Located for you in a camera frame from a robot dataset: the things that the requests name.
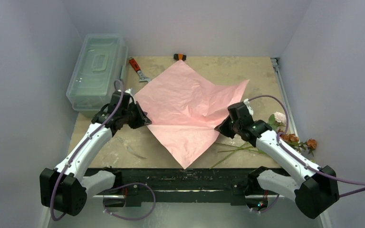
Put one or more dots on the small orange black tool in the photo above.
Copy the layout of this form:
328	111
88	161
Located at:
178	57

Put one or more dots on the pink purple wrapping paper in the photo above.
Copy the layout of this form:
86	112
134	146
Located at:
184	108

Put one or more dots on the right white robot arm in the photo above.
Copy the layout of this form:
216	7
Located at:
313	188

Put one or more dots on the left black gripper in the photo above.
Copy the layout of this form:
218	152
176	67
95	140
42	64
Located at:
142	119

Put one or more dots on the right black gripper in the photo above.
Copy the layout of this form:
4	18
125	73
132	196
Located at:
225	127

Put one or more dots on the orange handled adjustable wrench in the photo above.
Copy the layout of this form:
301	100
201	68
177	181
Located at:
143	79

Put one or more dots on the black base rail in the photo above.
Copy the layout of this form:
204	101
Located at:
198	185

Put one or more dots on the clear plastic strip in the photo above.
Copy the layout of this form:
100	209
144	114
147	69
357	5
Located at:
129	149

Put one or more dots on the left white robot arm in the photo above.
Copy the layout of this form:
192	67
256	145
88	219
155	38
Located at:
65	188

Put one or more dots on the white and orange rose stems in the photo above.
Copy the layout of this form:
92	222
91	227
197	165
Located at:
278	123

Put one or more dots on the clear plastic storage box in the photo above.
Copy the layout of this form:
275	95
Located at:
101	61

